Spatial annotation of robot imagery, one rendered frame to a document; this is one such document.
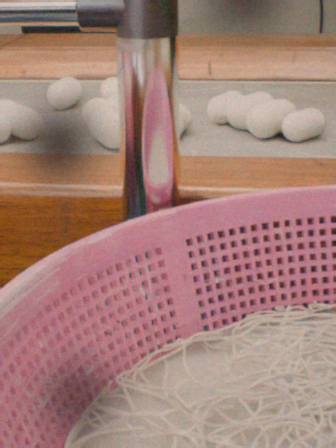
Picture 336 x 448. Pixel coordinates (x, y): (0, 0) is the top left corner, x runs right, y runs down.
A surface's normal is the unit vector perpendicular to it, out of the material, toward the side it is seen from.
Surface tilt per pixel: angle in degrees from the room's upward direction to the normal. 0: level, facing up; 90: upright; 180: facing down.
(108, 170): 0
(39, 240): 90
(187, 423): 16
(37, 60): 45
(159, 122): 90
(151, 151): 90
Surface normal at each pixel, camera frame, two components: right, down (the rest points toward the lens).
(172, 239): 0.58, 0.02
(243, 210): 0.40, 0.06
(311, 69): -0.10, -0.41
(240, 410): -0.32, -0.88
